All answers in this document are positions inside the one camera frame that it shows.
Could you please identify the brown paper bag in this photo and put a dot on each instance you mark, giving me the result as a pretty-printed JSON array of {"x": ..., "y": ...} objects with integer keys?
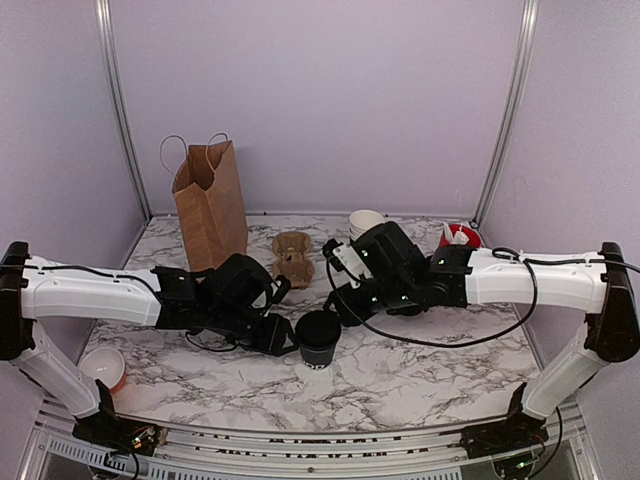
[{"x": 210, "y": 207}]

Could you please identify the brown cardboard cup carrier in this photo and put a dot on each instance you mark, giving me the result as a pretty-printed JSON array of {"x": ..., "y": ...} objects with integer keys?
[{"x": 292, "y": 250}]

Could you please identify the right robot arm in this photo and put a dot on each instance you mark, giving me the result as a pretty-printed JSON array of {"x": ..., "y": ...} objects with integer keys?
[{"x": 595, "y": 283}]

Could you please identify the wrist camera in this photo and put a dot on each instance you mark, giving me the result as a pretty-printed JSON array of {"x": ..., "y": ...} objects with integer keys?
[
  {"x": 280, "y": 286},
  {"x": 344, "y": 259}
]

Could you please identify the black plastic cup lid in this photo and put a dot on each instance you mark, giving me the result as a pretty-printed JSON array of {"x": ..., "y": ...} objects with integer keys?
[{"x": 318, "y": 329}]

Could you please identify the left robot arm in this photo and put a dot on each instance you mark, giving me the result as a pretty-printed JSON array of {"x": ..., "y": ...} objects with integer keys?
[{"x": 33, "y": 288}]

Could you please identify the stack of paper cups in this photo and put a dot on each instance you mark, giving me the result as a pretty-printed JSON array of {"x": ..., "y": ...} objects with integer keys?
[{"x": 362, "y": 220}]

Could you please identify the black paper coffee cup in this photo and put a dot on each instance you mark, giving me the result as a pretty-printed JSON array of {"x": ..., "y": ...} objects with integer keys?
[{"x": 319, "y": 357}]

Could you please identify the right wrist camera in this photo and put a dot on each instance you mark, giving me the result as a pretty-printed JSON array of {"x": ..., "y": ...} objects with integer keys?
[{"x": 344, "y": 259}]

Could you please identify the left aluminium frame post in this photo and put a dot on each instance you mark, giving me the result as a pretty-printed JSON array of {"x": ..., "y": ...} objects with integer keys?
[{"x": 110, "y": 59}]

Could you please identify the aluminium frame post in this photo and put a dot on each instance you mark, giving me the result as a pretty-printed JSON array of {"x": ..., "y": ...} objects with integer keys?
[
  {"x": 515, "y": 92},
  {"x": 110, "y": 59}
]

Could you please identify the right aluminium frame post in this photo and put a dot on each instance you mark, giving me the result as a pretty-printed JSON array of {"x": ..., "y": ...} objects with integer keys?
[{"x": 515, "y": 92}]

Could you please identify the red cylindrical container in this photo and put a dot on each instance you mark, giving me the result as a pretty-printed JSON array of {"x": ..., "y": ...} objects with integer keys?
[{"x": 474, "y": 238}]

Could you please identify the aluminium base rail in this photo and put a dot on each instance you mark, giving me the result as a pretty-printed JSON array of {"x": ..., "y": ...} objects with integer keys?
[{"x": 192, "y": 452}]

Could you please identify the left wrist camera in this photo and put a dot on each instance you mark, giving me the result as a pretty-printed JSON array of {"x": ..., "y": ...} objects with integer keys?
[{"x": 280, "y": 286}]

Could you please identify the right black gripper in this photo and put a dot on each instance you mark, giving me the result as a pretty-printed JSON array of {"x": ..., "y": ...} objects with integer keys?
[{"x": 346, "y": 303}]

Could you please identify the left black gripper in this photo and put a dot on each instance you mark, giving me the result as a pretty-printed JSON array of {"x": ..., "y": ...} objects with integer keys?
[{"x": 282, "y": 326}]

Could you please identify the white and orange bowl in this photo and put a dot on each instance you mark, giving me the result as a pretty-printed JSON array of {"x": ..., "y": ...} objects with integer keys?
[{"x": 107, "y": 365}]

